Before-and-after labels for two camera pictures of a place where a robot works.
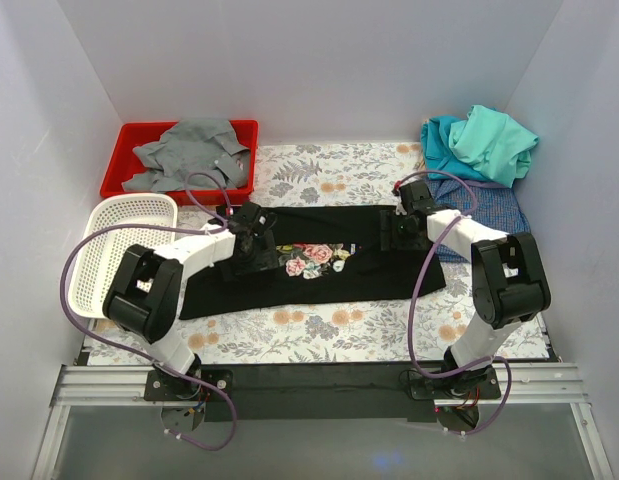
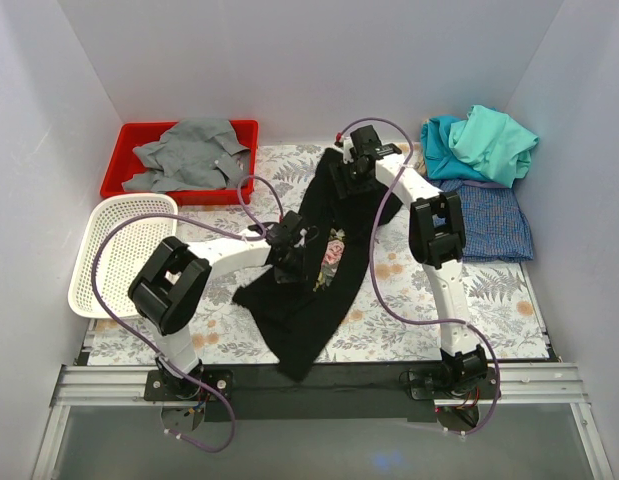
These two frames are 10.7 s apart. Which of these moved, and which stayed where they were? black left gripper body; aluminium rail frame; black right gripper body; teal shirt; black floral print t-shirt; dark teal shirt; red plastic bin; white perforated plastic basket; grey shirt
Moved: black left gripper body; black floral print t-shirt; black right gripper body
Stayed: dark teal shirt; red plastic bin; grey shirt; white perforated plastic basket; teal shirt; aluminium rail frame
